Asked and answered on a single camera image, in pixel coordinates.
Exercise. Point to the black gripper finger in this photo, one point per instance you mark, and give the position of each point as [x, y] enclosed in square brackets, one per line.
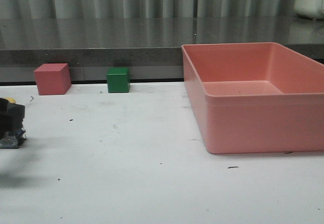
[12, 116]

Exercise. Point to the yellow push button switch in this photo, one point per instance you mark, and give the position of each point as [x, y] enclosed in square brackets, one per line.
[13, 140]

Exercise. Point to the pink wooden cube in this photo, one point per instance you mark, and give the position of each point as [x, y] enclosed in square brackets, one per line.
[52, 78]

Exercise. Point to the green wooden cube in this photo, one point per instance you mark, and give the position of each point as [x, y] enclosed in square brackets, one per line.
[118, 80]

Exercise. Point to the grey stone counter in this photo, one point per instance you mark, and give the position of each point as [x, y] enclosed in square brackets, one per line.
[145, 41]

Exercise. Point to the pink plastic bin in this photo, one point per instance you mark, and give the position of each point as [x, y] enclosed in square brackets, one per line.
[254, 97]

